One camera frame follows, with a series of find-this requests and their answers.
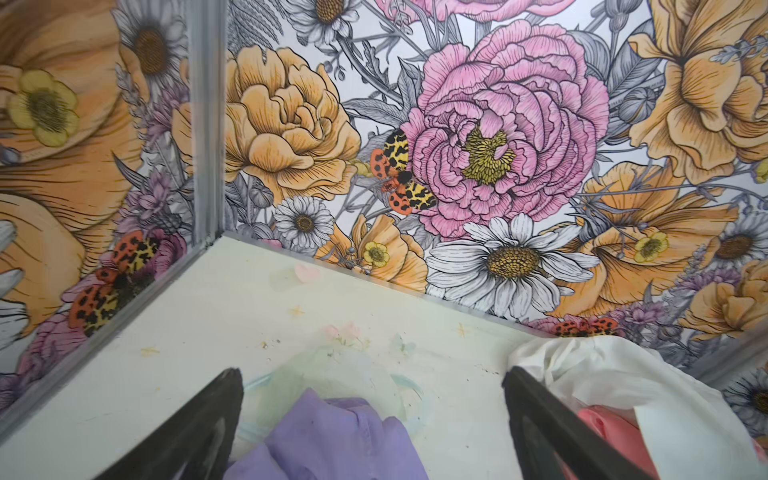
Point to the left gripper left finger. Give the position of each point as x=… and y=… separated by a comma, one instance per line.
x=195, y=442

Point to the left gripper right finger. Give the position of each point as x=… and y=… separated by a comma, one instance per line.
x=551, y=442

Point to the purple cloth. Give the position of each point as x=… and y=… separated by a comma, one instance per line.
x=332, y=439

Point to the pink patterned cloth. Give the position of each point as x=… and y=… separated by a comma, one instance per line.
x=618, y=438

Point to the white cloth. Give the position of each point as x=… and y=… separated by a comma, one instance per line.
x=612, y=372

